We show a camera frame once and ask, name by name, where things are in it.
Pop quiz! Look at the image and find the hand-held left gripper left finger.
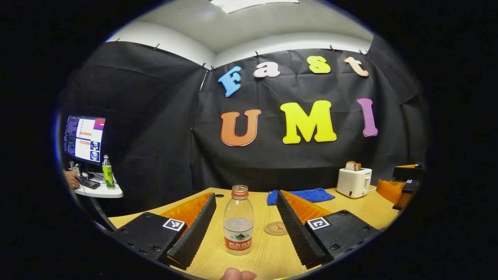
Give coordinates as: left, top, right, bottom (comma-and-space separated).
111, 192, 217, 271

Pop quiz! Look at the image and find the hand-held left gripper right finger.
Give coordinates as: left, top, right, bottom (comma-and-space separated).
276, 190, 381, 270

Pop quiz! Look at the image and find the round wooden coaster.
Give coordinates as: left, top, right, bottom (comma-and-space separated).
264, 221, 289, 236

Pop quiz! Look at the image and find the clear plastic water bottle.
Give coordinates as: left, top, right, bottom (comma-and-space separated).
223, 185, 255, 256

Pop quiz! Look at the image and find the green drink bottle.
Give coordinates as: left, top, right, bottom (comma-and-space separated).
102, 155, 116, 189

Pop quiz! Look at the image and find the white toaster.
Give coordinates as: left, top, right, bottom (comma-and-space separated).
336, 168, 373, 199

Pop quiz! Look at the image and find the blue towel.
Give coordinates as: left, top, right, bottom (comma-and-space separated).
267, 188, 336, 206

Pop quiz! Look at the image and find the small white side table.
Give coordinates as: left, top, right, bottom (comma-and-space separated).
74, 171, 124, 199

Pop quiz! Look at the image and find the black keyboard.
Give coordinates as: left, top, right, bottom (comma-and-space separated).
78, 177, 101, 190

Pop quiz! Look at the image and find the computer monitor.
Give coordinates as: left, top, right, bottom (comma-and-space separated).
63, 115, 106, 179

